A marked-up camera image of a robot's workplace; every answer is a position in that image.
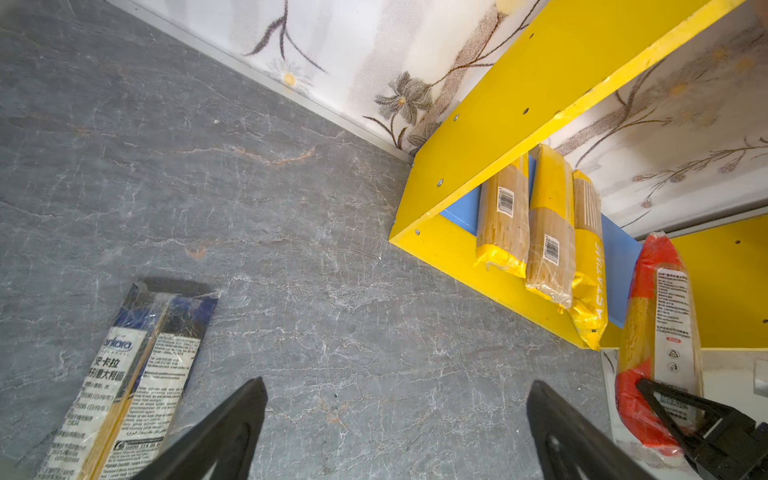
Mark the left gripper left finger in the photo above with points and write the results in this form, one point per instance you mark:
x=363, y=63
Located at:
x=222, y=445

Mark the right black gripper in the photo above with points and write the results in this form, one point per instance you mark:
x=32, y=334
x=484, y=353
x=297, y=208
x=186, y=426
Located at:
x=718, y=441

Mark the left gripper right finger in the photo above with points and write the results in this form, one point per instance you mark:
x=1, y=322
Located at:
x=568, y=445

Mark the red clear spaghetti bag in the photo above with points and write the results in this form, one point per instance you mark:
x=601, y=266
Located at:
x=660, y=341

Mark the yellow spaghetti bag small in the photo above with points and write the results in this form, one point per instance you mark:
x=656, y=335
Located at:
x=589, y=310

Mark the brown spaghetti pack bottom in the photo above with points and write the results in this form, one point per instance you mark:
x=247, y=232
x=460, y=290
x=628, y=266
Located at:
x=551, y=261

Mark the yellow shelf pink blue boards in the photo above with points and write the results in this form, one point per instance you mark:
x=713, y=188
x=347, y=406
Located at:
x=663, y=104

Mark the clear white spaghetti bag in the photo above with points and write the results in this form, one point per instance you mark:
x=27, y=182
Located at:
x=120, y=418

